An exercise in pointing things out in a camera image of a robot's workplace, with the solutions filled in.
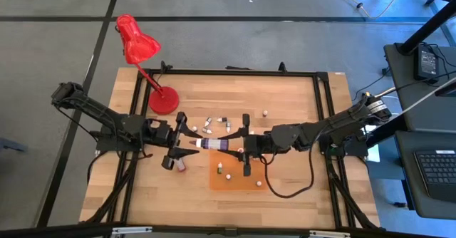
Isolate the black power brick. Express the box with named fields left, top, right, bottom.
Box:
left=413, top=45, right=440, bottom=81

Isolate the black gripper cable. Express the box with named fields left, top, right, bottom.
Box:
left=261, top=138, right=316, bottom=199

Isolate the black laptop keyboard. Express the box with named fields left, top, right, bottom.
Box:
left=413, top=148, right=456, bottom=203

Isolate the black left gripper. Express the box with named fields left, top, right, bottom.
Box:
left=144, top=111, right=204, bottom=170

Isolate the yellow floor cable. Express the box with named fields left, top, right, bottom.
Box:
left=318, top=0, right=409, bottom=20

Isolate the translucent orange plastic bin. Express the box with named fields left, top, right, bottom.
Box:
left=208, top=148, right=267, bottom=192

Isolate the red desk lamp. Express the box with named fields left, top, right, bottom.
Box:
left=115, top=14, right=180, bottom=115

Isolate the black stand pole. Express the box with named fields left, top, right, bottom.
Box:
left=397, top=0, right=456, bottom=56

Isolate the grey cart top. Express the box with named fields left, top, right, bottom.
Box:
left=383, top=43, right=456, bottom=134

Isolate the black aluminium table frame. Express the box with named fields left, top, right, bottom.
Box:
left=80, top=61, right=382, bottom=238

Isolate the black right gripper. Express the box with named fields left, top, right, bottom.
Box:
left=217, top=113, right=275, bottom=177

